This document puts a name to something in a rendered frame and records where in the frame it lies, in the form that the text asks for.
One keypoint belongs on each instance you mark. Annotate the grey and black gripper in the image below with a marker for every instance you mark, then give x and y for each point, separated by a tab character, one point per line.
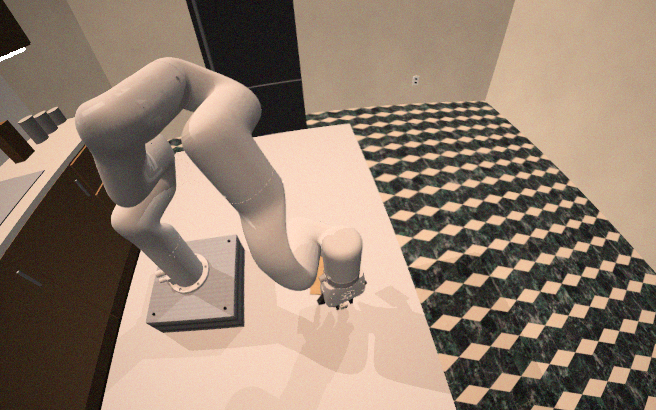
334	297

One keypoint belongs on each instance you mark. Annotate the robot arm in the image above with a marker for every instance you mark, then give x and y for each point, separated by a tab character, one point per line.
217	138

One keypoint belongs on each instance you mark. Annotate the tan mat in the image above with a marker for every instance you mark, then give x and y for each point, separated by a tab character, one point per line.
315	289

